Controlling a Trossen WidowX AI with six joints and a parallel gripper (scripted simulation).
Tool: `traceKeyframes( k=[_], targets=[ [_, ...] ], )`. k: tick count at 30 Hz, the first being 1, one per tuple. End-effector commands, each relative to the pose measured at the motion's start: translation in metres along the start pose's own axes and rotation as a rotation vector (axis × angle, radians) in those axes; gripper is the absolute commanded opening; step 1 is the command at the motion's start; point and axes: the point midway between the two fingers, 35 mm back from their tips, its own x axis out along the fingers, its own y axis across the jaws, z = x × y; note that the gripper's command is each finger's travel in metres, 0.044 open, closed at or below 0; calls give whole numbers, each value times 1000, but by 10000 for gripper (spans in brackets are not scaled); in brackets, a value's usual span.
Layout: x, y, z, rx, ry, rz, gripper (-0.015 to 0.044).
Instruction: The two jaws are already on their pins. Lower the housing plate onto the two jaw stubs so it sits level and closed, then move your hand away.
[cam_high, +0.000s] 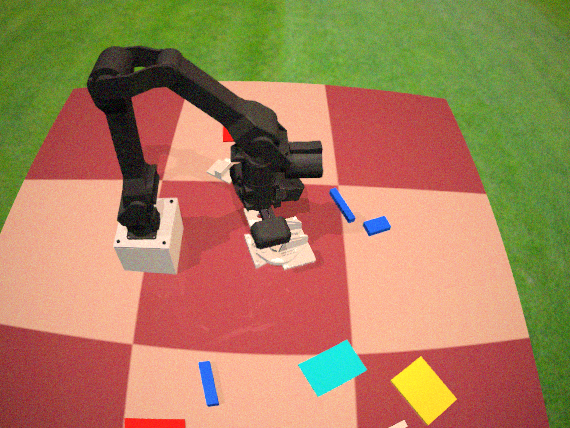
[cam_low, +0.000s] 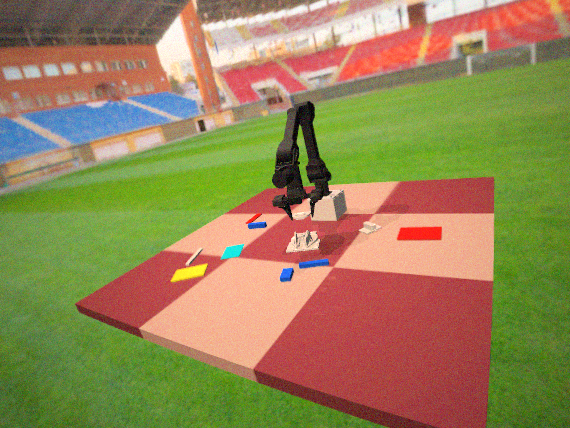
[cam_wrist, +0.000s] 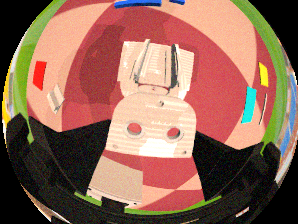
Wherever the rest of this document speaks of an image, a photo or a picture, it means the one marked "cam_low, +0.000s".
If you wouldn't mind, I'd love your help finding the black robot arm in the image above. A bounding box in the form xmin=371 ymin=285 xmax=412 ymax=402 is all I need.
xmin=272 ymin=101 xmax=333 ymax=206

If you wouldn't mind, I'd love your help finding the yellow rectangular plate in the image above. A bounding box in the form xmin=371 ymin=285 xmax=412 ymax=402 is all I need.
xmin=171 ymin=264 xmax=208 ymax=282

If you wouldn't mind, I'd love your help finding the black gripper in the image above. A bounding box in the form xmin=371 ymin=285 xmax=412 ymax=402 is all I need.
xmin=272 ymin=179 xmax=324 ymax=220

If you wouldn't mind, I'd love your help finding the cyan rectangular plate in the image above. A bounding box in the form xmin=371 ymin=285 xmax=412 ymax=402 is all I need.
xmin=220 ymin=244 xmax=244 ymax=260

